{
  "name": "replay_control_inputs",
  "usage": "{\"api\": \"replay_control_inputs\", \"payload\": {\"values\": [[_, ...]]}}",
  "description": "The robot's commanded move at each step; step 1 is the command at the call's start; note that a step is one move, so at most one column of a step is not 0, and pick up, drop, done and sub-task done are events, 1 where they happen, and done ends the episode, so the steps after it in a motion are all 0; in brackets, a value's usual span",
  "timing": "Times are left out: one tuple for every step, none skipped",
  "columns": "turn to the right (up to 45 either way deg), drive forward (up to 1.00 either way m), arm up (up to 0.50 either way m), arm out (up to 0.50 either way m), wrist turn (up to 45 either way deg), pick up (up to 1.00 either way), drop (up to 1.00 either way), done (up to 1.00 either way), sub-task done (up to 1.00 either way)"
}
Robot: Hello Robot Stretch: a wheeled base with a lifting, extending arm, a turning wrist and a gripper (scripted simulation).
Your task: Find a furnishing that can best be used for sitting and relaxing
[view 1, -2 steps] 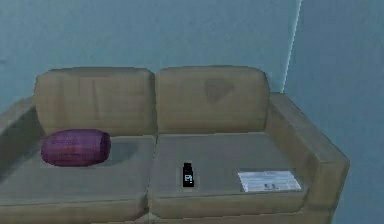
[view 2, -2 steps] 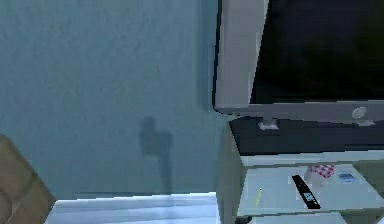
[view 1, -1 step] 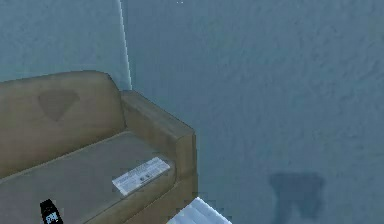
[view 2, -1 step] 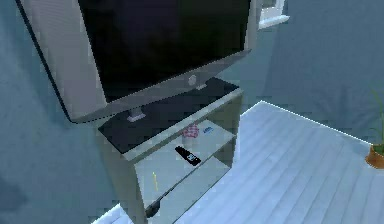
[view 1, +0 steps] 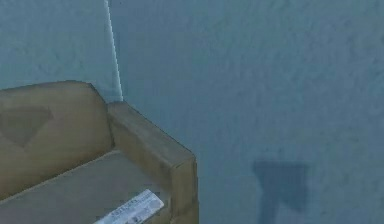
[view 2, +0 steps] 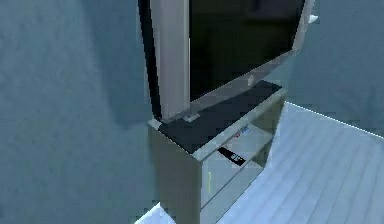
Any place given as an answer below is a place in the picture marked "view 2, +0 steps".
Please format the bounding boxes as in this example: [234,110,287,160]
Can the small red blue item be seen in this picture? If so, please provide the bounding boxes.
[235,126,251,139]

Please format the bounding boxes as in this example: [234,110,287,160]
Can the black remote control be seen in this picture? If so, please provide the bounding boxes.
[217,146,247,167]

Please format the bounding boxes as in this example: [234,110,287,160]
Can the grey television stand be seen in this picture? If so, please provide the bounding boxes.
[146,79,288,224]

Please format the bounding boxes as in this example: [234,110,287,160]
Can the grey framed television set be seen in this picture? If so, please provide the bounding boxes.
[137,0,319,122]

